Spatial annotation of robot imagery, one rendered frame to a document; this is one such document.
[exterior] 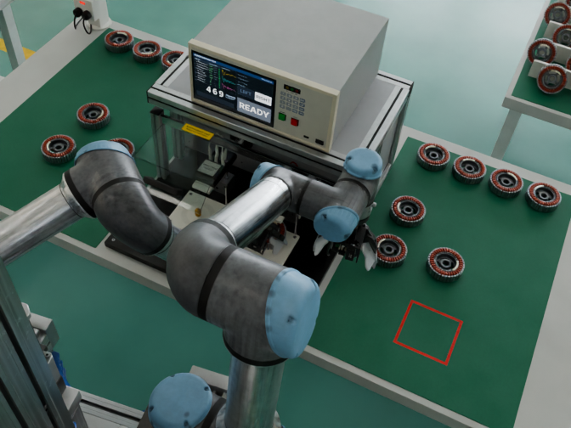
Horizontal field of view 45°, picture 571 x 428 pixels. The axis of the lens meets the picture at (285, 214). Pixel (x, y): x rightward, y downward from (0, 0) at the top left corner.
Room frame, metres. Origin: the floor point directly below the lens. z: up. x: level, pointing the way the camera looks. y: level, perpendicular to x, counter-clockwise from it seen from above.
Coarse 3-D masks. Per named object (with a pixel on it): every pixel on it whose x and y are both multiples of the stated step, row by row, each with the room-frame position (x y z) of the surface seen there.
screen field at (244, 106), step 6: (240, 102) 1.45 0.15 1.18; (246, 102) 1.44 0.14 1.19; (240, 108) 1.45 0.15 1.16; (246, 108) 1.44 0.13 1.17; (252, 108) 1.43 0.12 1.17; (258, 108) 1.43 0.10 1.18; (264, 108) 1.42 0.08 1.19; (246, 114) 1.44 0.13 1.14; (252, 114) 1.43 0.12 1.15; (258, 114) 1.43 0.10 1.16; (264, 114) 1.42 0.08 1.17; (270, 114) 1.41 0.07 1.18; (264, 120) 1.42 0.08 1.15; (270, 120) 1.41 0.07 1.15
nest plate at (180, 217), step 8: (208, 200) 1.42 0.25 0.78; (176, 208) 1.37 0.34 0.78; (184, 208) 1.38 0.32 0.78; (208, 208) 1.39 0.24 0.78; (216, 208) 1.39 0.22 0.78; (176, 216) 1.34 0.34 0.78; (184, 216) 1.35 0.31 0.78; (192, 216) 1.35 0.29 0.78; (208, 216) 1.36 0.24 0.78; (176, 224) 1.31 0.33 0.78; (184, 224) 1.31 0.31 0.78
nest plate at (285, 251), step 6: (288, 234) 1.31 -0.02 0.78; (294, 234) 1.31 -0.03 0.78; (288, 240) 1.29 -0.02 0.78; (294, 240) 1.29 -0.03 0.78; (282, 246) 1.26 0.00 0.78; (288, 246) 1.27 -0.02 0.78; (252, 252) 1.23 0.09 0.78; (264, 252) 1.23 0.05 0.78; (270, 252) 1.24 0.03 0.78; (282, 252) 1.24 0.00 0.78; (288, 252) 1.24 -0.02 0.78; (270, 258) 1.21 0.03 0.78; (276, 258) 1.22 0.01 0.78; (282, 258) 1.22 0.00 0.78; (282, 264) 1.20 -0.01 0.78
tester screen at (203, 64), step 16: (208, 64) 1.49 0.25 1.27; (224, 64) 1.47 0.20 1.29; (208, 80) 1.49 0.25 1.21; (224, 80) 1.47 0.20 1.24; (240, 80) 1.45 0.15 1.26; (256, 80) 1.43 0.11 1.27; (224, 96) 1.47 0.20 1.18; (240, 96) 1.45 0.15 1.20; (272, 96) 1.41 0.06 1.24; (240, 112) 1.45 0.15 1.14
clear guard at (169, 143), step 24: (168, 120) 1.47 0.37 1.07; (192, 120) 1.48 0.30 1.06; (144, 144) 1.36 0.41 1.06; (168, 144) 1.37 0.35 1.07; (192, 144) 1.38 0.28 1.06; (216, 144) 1.39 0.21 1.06; (240, 144) 1.40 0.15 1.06; (144, 168) 1.28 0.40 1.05; (168, 168) 1.28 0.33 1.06; (192, 168) 1.29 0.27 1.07; (216, 168) 1.30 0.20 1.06; (192, 192) 1.22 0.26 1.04
